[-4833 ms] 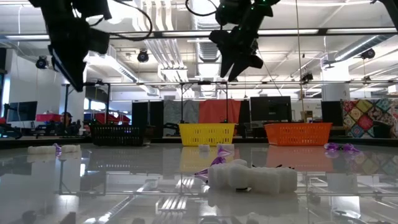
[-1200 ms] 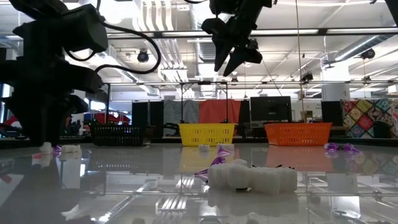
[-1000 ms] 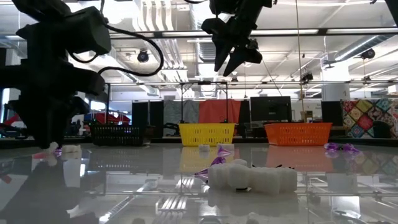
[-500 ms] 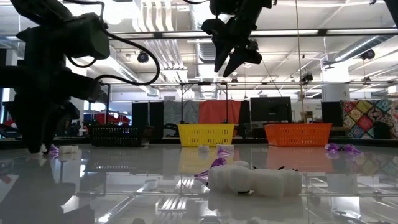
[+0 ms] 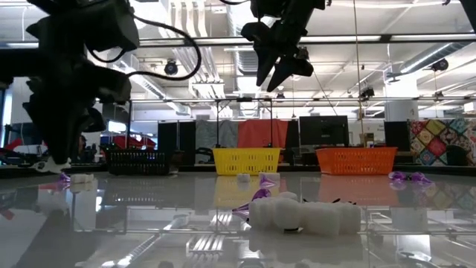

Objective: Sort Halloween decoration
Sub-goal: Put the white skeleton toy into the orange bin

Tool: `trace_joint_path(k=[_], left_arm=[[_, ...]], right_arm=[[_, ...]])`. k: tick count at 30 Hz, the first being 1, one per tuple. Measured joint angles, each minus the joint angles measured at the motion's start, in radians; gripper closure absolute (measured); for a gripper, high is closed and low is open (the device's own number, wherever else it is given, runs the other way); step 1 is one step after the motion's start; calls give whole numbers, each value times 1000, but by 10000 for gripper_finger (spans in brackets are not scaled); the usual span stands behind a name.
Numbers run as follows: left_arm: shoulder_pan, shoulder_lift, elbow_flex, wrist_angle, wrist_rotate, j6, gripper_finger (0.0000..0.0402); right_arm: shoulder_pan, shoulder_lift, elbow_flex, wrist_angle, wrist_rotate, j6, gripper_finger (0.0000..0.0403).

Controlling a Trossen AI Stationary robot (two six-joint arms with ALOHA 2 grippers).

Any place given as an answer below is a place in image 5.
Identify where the orange plastic basket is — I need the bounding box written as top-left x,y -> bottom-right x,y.
315,146 -> 399,176

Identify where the white room column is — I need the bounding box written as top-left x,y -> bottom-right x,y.
385,76 -> 419,122

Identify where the black metal table frame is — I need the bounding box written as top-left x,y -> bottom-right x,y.
0,162 -> 476,178

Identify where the thin hanging cord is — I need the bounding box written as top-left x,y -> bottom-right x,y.
352,0 -> 364,131

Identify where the grey hanging cloth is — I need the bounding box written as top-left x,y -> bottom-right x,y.
195,119 -> 239,149

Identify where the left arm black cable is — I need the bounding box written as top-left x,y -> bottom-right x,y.
89,14 -> 203,82

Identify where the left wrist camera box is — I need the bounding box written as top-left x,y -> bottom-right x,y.
84,0 -> 141,53

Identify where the large black monitor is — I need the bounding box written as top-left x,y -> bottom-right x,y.
299,115 -> 350,147

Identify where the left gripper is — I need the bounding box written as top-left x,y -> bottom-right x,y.
22,51 -> 132,165

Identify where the silver ventilation duct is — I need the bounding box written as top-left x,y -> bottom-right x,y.
386,40 -> 476,81
226,0 -> 278,116

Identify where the colourful patchwork quilt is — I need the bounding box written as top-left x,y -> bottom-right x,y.
408,118 -> 476,167

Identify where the black plastic basket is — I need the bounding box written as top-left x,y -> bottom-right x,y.
105,147 -> 173,176

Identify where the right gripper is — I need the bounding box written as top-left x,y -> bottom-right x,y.
240,0 -> 327,93

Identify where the small black monitor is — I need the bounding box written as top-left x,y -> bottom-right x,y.
384,121 -> 410,152

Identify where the red background machine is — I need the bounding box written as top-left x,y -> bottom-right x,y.
107,134 -> 157,150

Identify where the black partition panel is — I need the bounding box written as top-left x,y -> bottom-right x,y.
157,121 -> 196,165

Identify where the yellow plastic basket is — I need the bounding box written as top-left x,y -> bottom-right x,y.
211,147 -> 283,176

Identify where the orange hanging cloth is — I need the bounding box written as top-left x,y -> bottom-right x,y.
237,118 -> 289,149

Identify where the rig beam with light strip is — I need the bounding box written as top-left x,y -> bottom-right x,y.
0,33 -> 476,48

